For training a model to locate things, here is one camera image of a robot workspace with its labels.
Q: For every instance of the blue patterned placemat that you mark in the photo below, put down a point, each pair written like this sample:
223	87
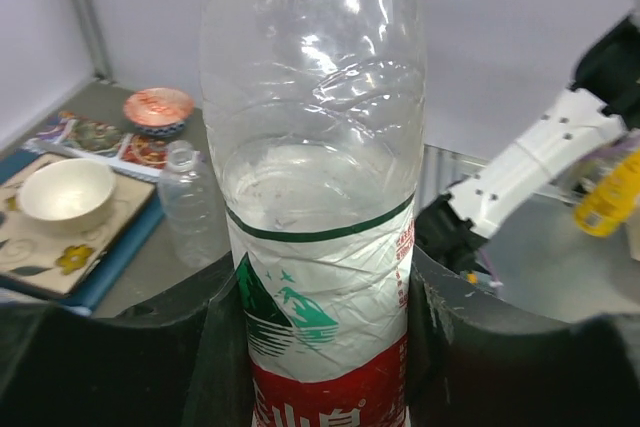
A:
90	292

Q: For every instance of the yellow bottle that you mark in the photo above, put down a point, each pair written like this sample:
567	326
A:
612	200

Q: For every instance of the floral square plate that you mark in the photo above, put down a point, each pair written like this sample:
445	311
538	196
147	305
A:
50	259

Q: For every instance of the white bowl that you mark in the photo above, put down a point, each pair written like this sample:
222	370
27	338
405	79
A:
68	196

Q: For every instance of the red patterned bowl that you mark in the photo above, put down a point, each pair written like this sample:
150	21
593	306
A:
160	111

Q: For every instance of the clear label-free plastic bottle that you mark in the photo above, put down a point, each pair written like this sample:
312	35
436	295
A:
186	190

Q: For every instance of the red-cap red-label bottle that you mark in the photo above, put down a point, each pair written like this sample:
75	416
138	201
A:
315	112

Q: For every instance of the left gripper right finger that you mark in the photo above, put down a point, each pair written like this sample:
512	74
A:
475	360

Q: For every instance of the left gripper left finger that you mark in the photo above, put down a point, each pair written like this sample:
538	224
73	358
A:
177	359

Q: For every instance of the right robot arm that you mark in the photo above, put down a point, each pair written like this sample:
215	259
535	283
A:
599	106

